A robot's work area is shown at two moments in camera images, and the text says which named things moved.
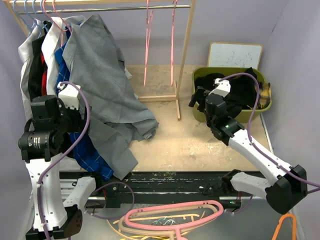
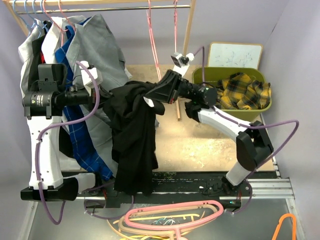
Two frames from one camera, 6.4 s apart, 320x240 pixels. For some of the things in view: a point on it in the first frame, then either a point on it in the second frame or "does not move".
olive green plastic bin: (249, 115) does not move
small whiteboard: (227, 54) does not move
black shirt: (242, 94) to (132, 119)
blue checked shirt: (82, 145) does not move
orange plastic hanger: (294, 227) does not move
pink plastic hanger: (175, 227) does not move
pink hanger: (149, 22) to (152, 41)
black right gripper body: (201, 94) to (180, 89)
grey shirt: (117, 113) does not move
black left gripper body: (69, 119) to (92, 99)
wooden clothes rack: (15, 7) does not move
